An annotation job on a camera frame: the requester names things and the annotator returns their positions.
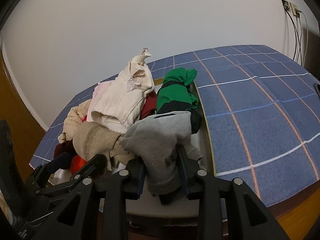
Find black smartphone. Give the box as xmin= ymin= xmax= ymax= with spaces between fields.
xmin=313 ymin=83 xmax=320 ymax=98

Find maroon underwear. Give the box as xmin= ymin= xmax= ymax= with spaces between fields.
xmin=53 ymin=140 xmax=77 ymax=170

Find wooden door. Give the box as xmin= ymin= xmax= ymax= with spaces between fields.
xmin=0 ymin=57 xmax=45 ymax=180

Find pale pink underwear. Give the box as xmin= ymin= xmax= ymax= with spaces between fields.
xmin=91 ymin=81 xmax=113 ymax=105

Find dark red striped-band underwear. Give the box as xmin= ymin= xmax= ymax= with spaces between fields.
xmin=140 ymin=91 xmax=157 ymax=120

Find white blue grey underwear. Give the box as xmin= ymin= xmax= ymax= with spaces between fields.
xmin=120 ymin=111 xmax=203 ymax=195

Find green black striped underwear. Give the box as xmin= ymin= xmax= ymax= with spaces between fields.
xmin=156 ymin=68 xmax=202 ymax=134

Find blue plaid tablecloth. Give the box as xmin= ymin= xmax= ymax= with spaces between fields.
xmin=30 ymin=45 xmax=319 ymax=206

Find cream white underwear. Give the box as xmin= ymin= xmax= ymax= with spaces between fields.
xmin=87 ymin=48 xmax=155 ymax=134

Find wall power outlet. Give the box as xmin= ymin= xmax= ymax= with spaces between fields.
xmin=281 ymin=0 xmax=301 ymax=18

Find tan socks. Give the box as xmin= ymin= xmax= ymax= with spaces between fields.
xmin=73 ymin=121 xmax=135 ymax=171

